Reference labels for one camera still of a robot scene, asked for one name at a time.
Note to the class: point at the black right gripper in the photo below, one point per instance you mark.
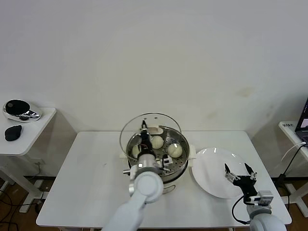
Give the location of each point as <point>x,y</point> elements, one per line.
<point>247,185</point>

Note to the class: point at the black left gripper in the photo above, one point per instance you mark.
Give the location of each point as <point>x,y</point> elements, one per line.
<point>146,144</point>

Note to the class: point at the glass pot lid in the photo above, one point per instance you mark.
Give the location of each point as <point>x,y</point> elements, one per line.
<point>134,125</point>

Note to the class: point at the white steamed baozi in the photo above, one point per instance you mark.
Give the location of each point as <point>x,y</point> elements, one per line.
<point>135,150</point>
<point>175,150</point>
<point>157,142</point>

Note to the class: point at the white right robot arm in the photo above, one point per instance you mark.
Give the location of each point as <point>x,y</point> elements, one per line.
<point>264,221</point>

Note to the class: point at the steel steamer basket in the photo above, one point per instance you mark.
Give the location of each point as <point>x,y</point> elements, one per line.
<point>178,168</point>

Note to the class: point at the white round plate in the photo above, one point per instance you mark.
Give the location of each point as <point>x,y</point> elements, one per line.
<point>211,173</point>

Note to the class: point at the cream electric pot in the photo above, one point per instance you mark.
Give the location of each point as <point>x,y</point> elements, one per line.
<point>192,154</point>

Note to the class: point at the white desk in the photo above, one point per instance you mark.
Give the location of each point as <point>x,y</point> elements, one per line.
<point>287,131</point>

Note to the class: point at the dark laptop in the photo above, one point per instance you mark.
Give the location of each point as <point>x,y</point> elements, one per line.
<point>303,120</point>

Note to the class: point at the white side table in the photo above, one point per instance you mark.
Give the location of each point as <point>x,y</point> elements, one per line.
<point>36,134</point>

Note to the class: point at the chrome and black device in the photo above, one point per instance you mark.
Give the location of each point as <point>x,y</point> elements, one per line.
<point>16,106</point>

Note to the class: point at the black rounded object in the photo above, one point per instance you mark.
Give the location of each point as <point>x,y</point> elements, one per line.
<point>13,132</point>

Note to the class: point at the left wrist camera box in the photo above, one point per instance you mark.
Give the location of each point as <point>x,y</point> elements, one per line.
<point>166,161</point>

